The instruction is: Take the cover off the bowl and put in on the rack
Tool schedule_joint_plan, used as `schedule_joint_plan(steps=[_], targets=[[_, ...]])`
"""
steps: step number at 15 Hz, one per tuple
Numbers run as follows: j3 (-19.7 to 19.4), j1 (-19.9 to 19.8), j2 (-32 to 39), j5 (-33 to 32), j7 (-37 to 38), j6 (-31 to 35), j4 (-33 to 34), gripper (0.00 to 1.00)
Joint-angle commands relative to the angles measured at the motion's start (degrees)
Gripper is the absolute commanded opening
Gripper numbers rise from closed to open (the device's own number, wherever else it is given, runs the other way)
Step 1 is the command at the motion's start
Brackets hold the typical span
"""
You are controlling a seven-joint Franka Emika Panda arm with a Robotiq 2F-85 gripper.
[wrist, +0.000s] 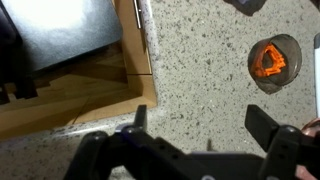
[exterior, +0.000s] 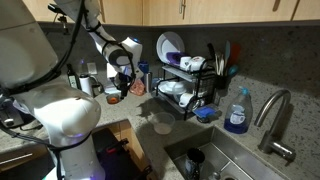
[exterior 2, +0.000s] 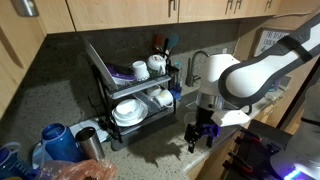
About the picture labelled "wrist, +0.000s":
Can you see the white flat object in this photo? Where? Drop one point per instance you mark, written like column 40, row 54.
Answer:
column 317, row 73

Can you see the orange plastic piece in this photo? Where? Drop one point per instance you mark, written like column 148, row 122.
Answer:
column 270, row 72

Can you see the gray translucent cup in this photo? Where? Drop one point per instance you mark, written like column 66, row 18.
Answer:
column 290, row 52

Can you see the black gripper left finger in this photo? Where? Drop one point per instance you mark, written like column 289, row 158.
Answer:
column 140, row 118

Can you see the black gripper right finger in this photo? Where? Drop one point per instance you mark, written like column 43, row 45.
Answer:
column 263, row 128

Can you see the dark gray object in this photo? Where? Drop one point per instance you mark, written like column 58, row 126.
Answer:
column 246, row 6

